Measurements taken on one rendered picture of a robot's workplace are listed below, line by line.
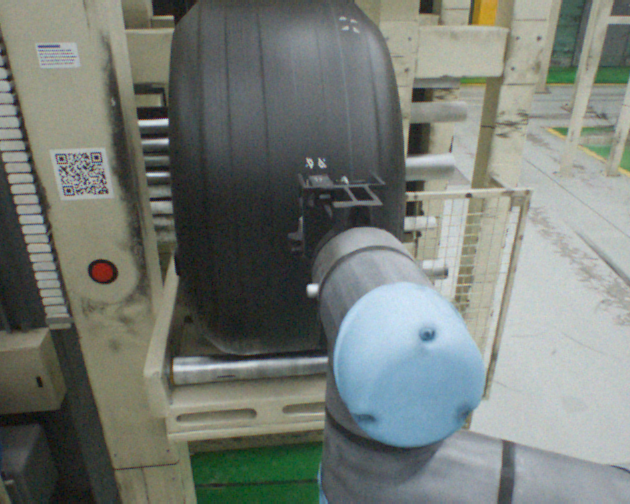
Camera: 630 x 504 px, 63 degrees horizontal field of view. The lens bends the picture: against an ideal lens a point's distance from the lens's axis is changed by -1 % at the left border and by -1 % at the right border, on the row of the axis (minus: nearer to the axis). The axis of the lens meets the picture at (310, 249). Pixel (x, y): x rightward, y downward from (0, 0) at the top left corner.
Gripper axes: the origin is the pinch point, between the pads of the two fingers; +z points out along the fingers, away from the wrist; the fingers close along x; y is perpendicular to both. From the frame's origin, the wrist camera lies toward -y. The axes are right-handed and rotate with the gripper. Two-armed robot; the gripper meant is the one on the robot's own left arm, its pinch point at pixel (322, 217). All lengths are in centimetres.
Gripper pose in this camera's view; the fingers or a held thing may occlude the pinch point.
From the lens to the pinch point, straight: 59.4
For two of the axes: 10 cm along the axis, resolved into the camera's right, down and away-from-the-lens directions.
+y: -0.2, -9.3, -3.7
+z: -1.2, -3.6, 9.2
